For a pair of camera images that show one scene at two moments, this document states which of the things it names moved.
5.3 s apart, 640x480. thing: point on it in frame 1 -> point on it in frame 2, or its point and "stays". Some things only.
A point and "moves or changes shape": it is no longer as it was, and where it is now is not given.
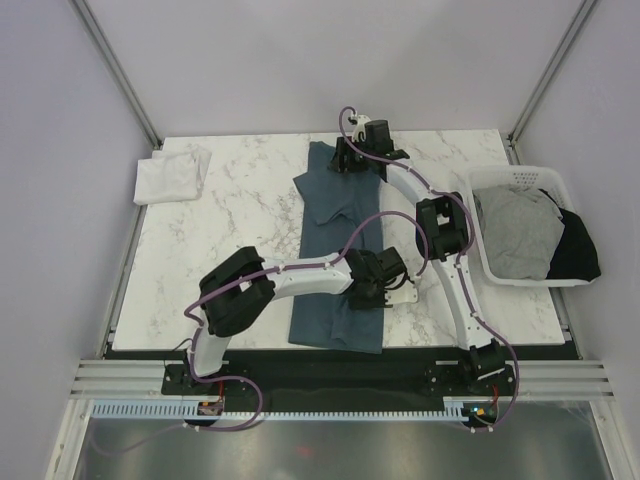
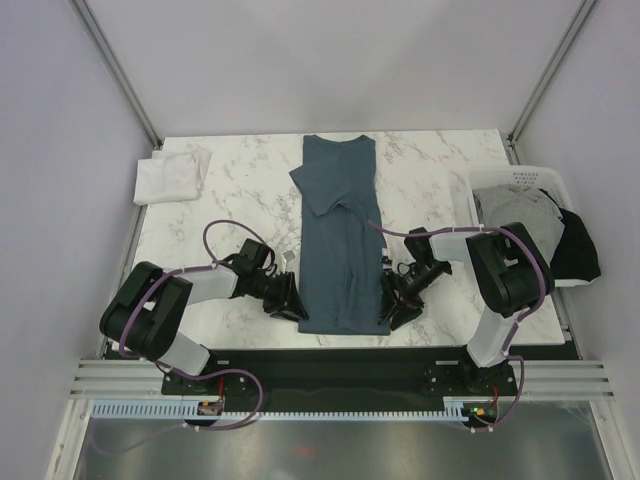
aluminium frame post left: [117, 71] stays
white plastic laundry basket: [547, 179] stays
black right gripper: [336, 163] -> [407, 310]
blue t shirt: [342, 212] moves or changes shape
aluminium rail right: [562, 380] stays
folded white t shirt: [172, 175] stays
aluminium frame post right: [510, 140] stays
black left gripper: [377, 305] -> [286, 304]
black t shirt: [574, 256] stays
